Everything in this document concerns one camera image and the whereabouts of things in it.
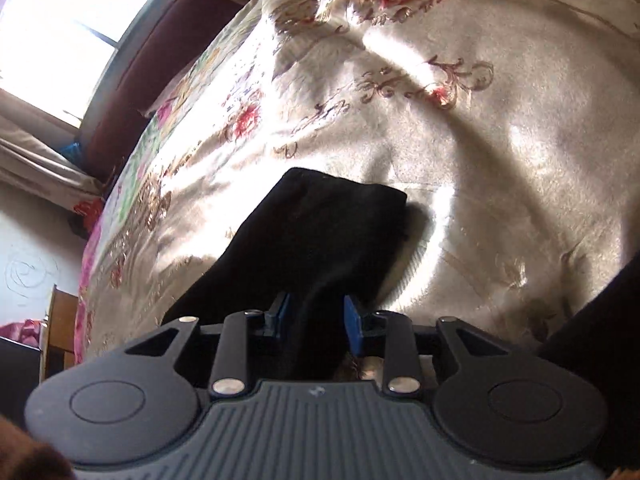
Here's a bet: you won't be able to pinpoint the pink cloth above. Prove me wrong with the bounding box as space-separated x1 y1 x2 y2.
0 319 47 347

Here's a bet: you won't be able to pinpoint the black pants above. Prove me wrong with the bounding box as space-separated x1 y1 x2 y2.
161 167 408 382

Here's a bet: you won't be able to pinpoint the red bag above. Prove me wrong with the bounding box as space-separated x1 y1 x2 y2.
72 198 106 235

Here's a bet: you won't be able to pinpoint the beige curtain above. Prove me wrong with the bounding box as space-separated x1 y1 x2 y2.
0 87 107 197

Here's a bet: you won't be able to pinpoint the window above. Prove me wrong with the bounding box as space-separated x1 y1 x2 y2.
0 0 173 128

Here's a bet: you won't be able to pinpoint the wooden cabinet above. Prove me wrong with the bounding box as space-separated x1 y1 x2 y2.
39 284 81 382

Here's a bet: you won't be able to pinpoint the black box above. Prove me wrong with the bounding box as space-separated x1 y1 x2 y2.
0 337 42 432

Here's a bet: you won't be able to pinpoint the brown fuzzy cloth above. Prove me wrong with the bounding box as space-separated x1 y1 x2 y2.
0 399 77 480

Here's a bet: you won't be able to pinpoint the floral bedspread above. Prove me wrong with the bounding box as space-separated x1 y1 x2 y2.
74 0 640 367

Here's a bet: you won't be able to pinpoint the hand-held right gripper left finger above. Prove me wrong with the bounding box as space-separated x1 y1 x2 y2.
122 291 292 399

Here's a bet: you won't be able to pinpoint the dark cloth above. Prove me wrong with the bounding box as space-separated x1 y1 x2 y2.
539 254 640 397

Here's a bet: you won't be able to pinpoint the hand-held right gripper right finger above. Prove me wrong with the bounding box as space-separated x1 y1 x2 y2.
343 294 512 399

